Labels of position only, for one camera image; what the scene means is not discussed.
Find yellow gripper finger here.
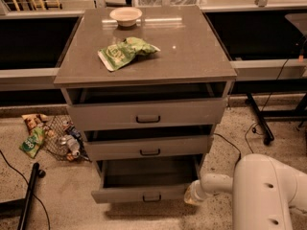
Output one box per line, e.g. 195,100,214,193
184,185,197,205

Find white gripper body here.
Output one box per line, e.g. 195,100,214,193
191,180,207,204

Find grey bottom drawer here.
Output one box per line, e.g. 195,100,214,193
92,154,202,203

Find grey drawer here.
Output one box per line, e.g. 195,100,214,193
92,154,202,203
84,125,213,160
68,83,225,131

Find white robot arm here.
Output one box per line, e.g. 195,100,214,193
184,153,307,230

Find grey top drawer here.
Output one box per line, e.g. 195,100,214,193
68,83,225,131

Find grey middle drawer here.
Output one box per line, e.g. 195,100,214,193
84,125,213,160

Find grey drawer cabinet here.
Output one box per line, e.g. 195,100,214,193
53,5,238,177

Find black stand leg right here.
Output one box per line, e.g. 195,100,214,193
246,93,307,146

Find black stand leg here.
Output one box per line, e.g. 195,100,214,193
0,163,41,230
246,93,307,146

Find clear plastic bottle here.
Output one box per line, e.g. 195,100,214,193
59,135,81,158

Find green chip bag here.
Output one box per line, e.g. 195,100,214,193
98,36,160,72

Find black stand leg left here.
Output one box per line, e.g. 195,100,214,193
0,163,41,230

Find green snack bag on floor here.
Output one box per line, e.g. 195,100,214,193
19,127,45,158

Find brown snack bag on floor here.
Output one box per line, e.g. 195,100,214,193
22,114,49,131

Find white bowl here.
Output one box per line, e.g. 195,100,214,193
109,7,142,27

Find black floor cable right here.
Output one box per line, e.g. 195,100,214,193
213,35,307,156

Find black floor cable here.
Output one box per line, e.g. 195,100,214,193
213,35,307,156
0,149,52,230

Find wire mesh basket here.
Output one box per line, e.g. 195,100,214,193
43,115,89,161

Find black floor cable left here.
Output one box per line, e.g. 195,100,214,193
0,149,52,230

